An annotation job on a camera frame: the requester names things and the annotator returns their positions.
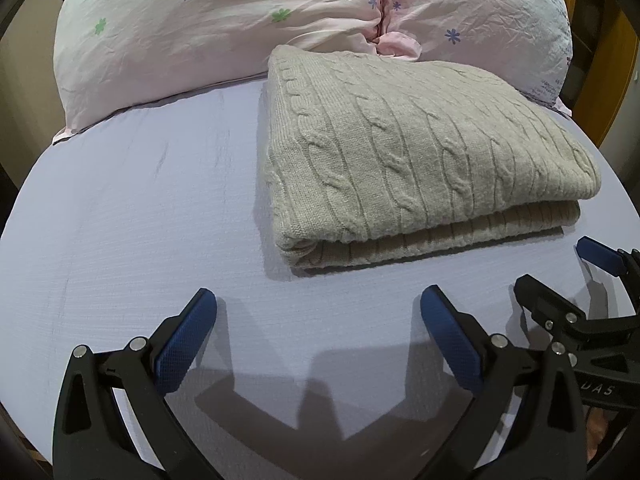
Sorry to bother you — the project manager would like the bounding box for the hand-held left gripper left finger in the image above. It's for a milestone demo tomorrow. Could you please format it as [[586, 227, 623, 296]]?
[[51, 287, 221, 480]]

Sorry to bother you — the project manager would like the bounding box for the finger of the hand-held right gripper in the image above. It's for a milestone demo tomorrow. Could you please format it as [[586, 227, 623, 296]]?
[[514, 274, 603, 358], [575, 236, 640, 307]]

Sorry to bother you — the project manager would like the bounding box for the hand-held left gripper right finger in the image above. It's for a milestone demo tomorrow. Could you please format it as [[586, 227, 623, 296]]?
[[419, 284, 587, 480]]

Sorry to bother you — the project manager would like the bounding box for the beige cable-knit sweater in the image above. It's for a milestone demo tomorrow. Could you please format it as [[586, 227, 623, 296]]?
[[257, 44, 602, 277]]

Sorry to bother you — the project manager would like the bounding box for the lavender bed sheet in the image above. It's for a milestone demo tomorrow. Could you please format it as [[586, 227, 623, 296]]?
[[0, 76, 640, 480]]

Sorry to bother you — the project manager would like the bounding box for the pink floral pillow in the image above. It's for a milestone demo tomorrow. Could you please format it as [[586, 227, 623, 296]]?
[[377, 0, 574, 117], [51, 0, 387, 145]]

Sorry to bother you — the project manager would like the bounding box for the wooden bed frame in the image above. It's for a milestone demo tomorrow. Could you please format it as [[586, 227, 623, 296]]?
[[561, 0, 640, 148]]

